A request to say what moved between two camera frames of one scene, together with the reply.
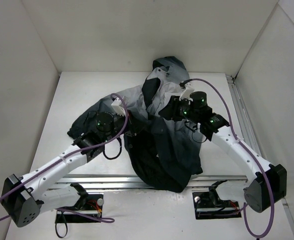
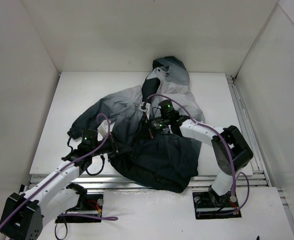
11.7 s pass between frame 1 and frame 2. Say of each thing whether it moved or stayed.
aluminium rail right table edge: stayed
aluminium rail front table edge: stayed
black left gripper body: moved
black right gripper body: moved
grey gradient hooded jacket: moved
